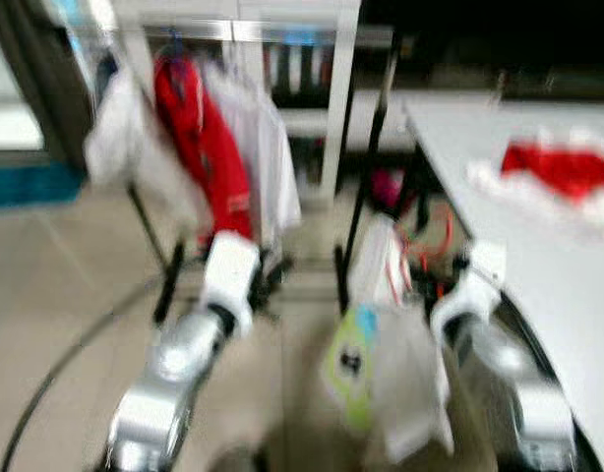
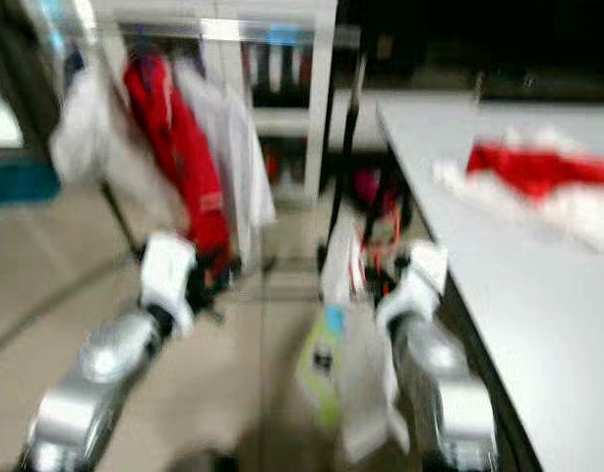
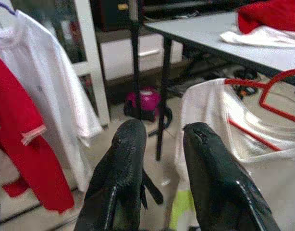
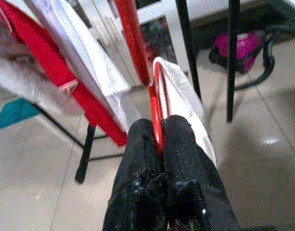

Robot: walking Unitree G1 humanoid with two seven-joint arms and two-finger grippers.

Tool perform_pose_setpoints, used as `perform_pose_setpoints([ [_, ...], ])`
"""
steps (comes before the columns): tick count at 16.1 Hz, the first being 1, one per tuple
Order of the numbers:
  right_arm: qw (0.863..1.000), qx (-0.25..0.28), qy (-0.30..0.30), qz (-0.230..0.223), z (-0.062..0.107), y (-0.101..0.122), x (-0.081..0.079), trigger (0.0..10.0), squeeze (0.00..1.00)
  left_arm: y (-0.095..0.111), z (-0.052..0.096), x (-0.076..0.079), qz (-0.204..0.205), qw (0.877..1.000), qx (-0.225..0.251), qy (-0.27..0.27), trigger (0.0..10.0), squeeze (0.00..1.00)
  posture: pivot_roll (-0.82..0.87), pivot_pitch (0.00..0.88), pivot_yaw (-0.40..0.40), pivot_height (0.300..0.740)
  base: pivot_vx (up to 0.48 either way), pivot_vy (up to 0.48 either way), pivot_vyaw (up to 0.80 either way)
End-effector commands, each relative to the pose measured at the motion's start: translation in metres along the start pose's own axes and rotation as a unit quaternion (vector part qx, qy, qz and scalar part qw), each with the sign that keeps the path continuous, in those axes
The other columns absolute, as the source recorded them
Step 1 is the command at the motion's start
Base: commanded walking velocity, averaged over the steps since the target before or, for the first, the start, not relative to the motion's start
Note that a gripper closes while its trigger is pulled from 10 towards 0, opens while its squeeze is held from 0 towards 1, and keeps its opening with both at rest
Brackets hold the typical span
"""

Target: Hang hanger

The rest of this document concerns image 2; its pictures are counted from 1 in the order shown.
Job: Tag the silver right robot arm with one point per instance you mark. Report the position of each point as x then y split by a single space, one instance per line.
454 393

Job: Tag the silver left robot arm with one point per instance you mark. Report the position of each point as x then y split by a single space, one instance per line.
105 359

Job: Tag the white ribbed-collar shirt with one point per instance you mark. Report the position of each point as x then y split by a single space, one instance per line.
243 157

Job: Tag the red white-striped jersey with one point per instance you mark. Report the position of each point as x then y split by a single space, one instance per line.
174 138

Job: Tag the black metal clothes rack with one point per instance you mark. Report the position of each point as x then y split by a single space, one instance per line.
344 157

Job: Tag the off-white loose garment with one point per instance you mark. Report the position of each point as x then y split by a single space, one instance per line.
86 133

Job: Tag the white glass-door cabinet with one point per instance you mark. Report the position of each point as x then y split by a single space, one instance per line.
317 108

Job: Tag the teal floor mat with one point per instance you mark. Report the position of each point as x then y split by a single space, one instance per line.
22 182

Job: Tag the white table with black legs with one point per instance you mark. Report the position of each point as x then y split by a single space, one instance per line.
538 315

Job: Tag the red shirt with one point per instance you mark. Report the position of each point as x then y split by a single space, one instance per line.
538 169

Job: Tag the white cloth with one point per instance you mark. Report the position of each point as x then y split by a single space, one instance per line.
577 221

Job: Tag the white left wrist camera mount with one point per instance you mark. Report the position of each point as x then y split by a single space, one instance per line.
169 280

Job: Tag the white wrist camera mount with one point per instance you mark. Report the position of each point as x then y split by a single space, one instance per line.
169 280
415 285

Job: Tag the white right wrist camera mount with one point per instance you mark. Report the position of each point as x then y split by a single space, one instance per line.
415 285

